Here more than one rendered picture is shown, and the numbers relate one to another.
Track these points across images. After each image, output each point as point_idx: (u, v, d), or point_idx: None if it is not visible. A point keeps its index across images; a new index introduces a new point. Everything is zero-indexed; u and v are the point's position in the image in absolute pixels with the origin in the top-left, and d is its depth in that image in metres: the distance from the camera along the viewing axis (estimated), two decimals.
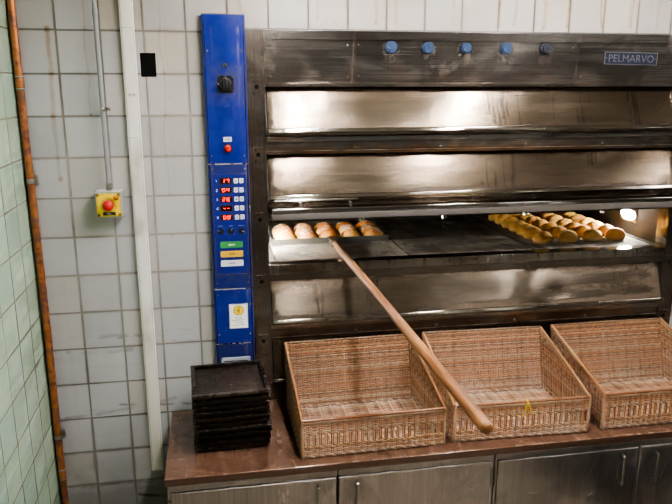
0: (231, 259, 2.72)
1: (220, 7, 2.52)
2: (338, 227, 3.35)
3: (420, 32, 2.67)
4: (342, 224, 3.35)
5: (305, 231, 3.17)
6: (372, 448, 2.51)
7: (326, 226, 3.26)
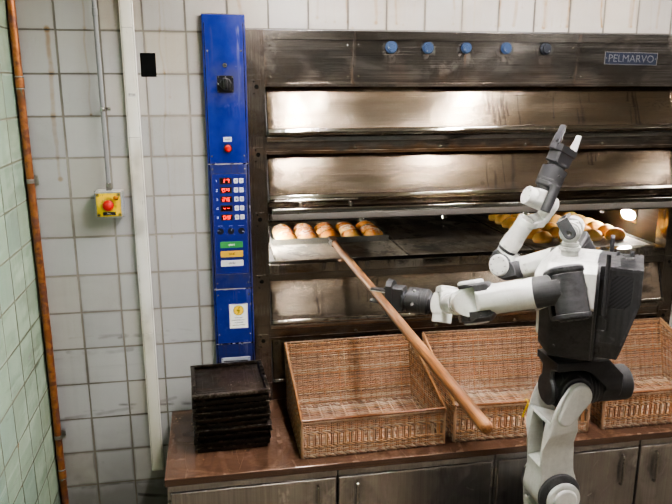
0: (231, 259, 2.72)
1: (220, 7, 2.52)
2: (338, 227, 3.35)
3: (420, 32, 2.67)
4: (342, 224, 3.35)
5: (305, 231, 3.17)
6: (372, 448, 2.51)
7: (326, 226, 3.26)
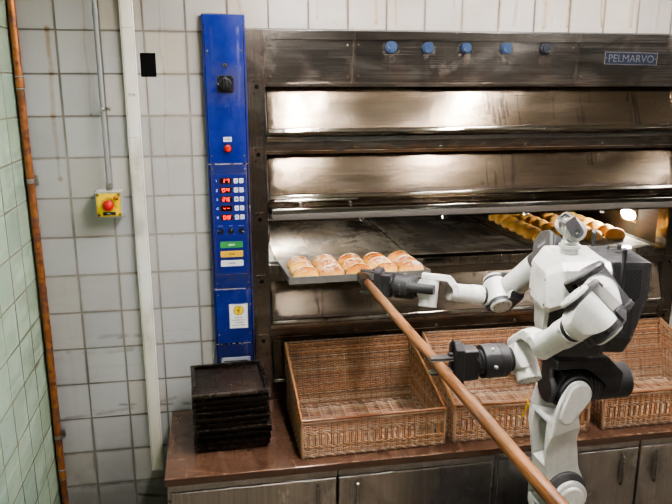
0: (231, 259, 2.72)
1: (220, 7, 2.52)
2: (367, 259, 2.75)
3: (420, 32, 2.67)
4: (372, 256, 2.75)
5: (329, 266, 2.56)
6: (372, 448, 2.51)
7: (353, 259, 2.66)
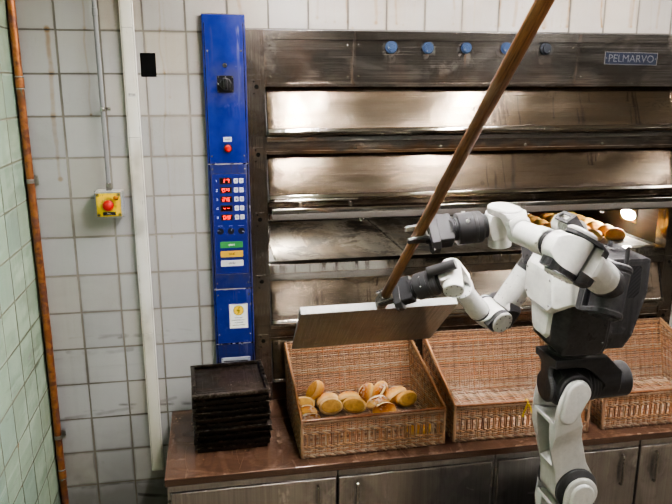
0: (231, 259, 2.72)
1: (220, 7, 2.52)
2: (378, 411, 2.74)
3: (420, 32, 2.67)
4: (383, 407, 2.74)
5: None
6: (372, 448, 2.51)
7: (347, 390, 2.86)
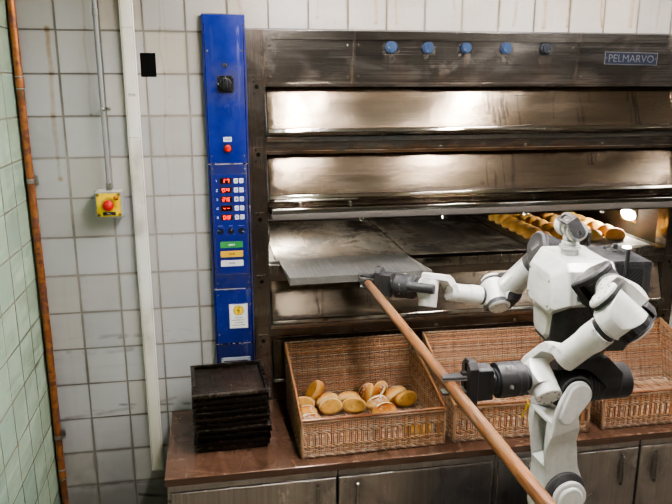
0: (231, 259, 2.72)
1: (220, 7, 2.52)
2: (378, 411, 2.74)
3: (420, 32, 2.67)
4: (383, 407, 2.74)
5: None
6: (372, 448, 2.51)
7: (347, 390, 2.86)
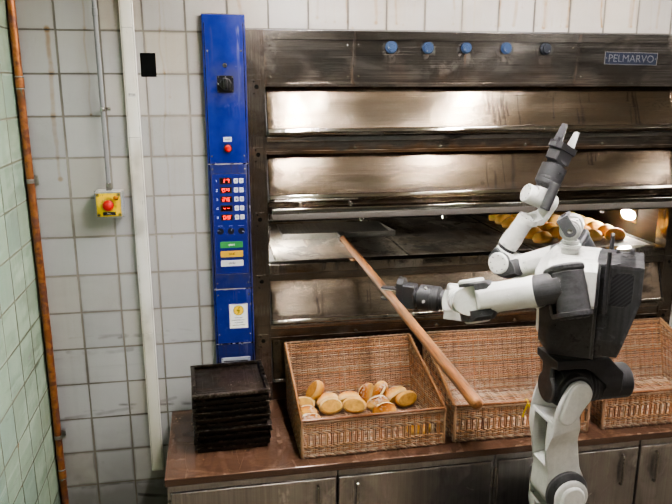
0: (231, 259, 2.72)
1: (220, 7, 2.52)
2: (378, 411, 2.74)
3: (420, 32, 2.67)
4: (383, 407, 2.74)
5: None
6: (372, 448, 2.51)
7: (347, 390, 2.86)
